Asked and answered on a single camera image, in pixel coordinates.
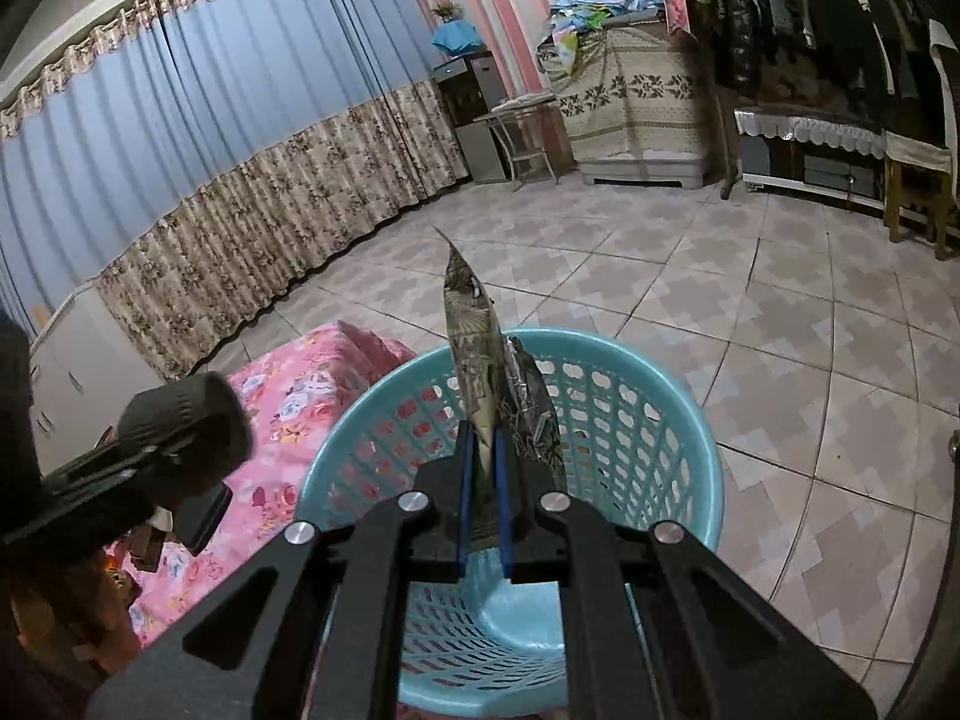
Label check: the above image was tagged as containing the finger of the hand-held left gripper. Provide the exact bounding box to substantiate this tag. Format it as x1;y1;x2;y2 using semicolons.
41;444;177;541

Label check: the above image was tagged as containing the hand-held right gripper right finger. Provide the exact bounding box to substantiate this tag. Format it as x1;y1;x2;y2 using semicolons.
491;424;878;720

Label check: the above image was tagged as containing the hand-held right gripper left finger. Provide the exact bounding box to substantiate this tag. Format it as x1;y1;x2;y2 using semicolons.
86;420;481;720

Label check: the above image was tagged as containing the patterned grey cloth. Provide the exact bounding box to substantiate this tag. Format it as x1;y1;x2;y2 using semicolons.
433;227;569;541

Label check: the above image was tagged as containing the teal plastic basket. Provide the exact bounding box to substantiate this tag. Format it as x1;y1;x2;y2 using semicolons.
298;328;725;717

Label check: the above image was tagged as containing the black wallet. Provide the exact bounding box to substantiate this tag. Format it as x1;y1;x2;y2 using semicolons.
171;484;233;557

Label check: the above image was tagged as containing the white cabinet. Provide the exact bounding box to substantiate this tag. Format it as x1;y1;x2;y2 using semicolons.
26;281;151;477

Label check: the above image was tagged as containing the pink floral tablecloth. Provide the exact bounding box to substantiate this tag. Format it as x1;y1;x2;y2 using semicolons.
105;321;417;650

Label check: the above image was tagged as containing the blue and floral curtain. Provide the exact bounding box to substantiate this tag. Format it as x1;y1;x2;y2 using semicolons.
0;0;470;383

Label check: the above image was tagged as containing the water dispenser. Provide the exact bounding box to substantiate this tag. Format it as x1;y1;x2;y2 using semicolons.
435;51;511;185

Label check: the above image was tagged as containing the small folding table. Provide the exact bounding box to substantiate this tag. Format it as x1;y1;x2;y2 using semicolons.
474;92;563;185

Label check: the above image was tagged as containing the patterned cloth covered chest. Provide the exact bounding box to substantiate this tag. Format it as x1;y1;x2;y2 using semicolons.
540;21;710;190

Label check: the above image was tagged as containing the blue cloth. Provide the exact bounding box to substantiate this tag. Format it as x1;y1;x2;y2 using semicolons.
431;21;485;57

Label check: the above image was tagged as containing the low cabinet with lace cloth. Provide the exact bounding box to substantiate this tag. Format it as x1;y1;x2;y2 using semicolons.
733;106;890;211

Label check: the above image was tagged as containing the pile of bedding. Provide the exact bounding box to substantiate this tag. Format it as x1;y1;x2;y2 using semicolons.
547;0;668;35

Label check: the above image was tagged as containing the wooden stool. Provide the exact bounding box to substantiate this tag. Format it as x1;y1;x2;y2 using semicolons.
883;154;957;262

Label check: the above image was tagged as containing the row of hanging clothes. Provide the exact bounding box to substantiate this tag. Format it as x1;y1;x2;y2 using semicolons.
694;0;950;147

